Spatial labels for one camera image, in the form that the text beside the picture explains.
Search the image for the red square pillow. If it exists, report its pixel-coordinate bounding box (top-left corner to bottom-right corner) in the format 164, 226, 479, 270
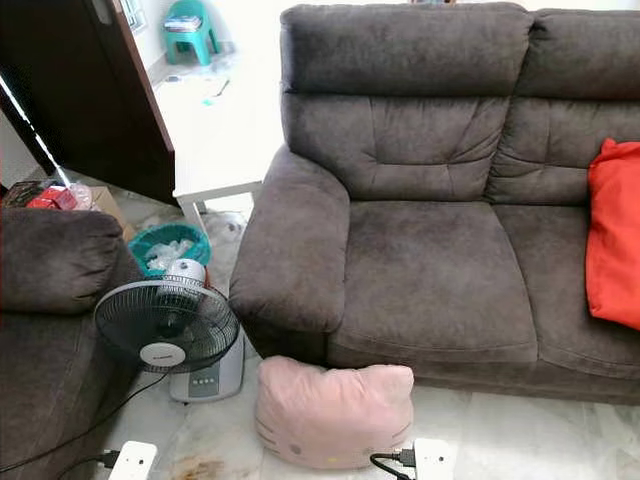
585, 138, 640, 332

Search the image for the long dark grey sofa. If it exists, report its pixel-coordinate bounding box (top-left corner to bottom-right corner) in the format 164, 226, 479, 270
0, 207, 148, 480

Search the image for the pink cat face pillow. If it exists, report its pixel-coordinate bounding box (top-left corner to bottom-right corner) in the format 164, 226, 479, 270
255, 355, 417, 471

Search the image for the dark grey two-seat sofa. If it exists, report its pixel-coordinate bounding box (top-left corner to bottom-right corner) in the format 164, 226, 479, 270
228, 2, 640, 406

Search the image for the red packet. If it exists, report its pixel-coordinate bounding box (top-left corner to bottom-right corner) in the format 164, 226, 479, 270
25, 185, 82, 212

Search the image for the teal waste basket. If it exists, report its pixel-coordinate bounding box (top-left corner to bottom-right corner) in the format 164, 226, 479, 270
127, 222, 212, 282

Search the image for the dark wooden door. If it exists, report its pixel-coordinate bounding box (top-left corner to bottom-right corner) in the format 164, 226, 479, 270
0, 0, 177, 207

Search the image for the black and white fan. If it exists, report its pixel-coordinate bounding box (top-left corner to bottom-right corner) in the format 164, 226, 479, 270
93, 258, 247, 404

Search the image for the white side table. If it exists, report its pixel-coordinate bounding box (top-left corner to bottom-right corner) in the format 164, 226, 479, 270
172, 158, 267, 234

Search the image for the black power cable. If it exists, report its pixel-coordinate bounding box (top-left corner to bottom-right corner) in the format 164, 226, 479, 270
0, 372, 170, 474

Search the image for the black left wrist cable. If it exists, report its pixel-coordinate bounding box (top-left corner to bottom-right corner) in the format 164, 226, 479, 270
57, 450, 114, 480

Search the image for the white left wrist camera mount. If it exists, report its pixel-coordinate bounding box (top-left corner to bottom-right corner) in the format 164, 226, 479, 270
108, 440, 159, 480

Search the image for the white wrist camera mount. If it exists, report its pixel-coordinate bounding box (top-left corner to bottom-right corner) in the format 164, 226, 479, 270
108, 440, 159, 480
412, 438, 458, 480

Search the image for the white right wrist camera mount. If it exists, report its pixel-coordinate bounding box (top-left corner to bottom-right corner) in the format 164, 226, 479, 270
412, 438, 458, 480

